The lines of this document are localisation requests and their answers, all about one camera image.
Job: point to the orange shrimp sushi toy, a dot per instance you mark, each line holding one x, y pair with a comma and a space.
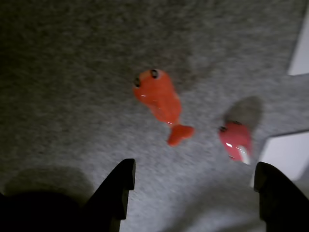
159, 96

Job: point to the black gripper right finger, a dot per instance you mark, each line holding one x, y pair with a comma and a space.
282, 200

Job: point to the white card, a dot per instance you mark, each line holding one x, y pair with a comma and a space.
301, 55
287, 154

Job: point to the red tuna sushi toy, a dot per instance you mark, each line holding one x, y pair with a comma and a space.
236, 142

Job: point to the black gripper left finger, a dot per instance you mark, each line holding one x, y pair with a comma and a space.
111, 200

